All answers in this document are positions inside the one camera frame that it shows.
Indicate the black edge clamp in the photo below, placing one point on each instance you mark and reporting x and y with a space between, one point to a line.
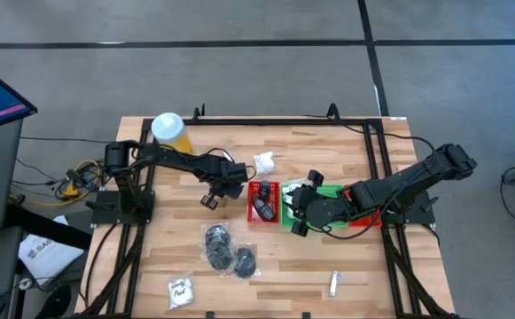
210 315
199 114
333 111
306 315

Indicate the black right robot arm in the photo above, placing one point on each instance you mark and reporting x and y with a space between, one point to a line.
408 181

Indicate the long black scrunchies packet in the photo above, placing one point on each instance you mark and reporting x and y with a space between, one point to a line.
217 248

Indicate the red plastic basket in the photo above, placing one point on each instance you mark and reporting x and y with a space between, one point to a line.
252 213
364 222

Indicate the person's black shoe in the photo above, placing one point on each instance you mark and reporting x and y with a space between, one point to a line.
57 301

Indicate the small black scrunchie packet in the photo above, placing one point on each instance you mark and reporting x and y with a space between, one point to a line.
244 262

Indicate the gray travel bottle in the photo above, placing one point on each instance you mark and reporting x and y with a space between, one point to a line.
263 208

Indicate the white cotton balls bag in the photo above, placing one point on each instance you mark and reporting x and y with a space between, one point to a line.
264 164
287 202

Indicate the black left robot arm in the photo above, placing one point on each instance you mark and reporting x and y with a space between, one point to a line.
173 159

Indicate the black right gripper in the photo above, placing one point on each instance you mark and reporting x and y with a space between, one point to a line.
325 208

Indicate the vanity pad packet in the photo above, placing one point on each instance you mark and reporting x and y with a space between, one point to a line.
288 188
181 292

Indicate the white printed paper sheet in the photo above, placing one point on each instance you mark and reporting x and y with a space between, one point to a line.
46 257

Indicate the white round plug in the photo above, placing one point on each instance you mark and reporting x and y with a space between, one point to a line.
25 283

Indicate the small dark travel bottle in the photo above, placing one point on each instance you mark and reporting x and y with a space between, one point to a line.
264 188

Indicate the white label sticker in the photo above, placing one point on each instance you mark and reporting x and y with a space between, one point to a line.
398 118

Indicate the yellow wipes canister white lid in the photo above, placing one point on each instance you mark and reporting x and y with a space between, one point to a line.
168 128

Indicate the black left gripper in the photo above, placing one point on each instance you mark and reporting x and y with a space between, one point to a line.
228 175

